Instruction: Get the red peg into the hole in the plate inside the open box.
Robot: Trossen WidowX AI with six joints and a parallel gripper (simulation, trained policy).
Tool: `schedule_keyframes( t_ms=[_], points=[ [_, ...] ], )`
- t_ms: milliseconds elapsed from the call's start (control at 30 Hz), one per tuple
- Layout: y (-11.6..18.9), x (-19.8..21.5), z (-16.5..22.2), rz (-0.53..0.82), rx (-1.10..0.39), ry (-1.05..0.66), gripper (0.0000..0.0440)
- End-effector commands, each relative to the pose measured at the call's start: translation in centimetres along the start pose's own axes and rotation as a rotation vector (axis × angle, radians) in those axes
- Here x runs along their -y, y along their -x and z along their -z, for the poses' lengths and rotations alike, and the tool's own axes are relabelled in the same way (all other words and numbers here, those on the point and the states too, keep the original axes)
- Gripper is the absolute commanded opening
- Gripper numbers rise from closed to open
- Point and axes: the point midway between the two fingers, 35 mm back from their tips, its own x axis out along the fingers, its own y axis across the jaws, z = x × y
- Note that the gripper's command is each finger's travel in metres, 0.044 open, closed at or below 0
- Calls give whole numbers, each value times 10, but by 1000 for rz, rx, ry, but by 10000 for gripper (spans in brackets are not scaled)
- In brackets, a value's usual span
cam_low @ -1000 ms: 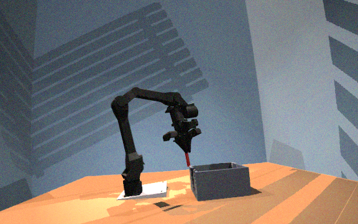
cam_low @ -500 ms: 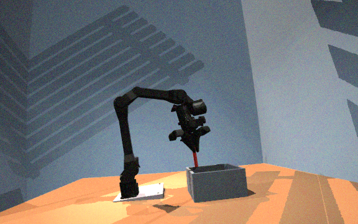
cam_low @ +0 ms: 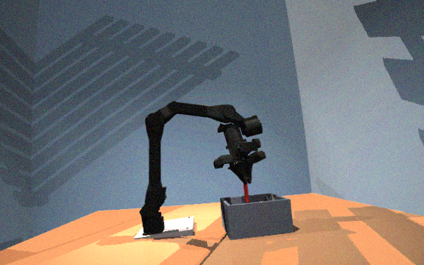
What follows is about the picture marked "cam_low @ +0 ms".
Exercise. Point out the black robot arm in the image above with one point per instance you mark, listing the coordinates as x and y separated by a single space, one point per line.
151 219

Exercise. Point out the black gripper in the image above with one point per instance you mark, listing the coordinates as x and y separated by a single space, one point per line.
240 164

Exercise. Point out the red peg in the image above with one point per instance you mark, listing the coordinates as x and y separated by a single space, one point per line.
246 192

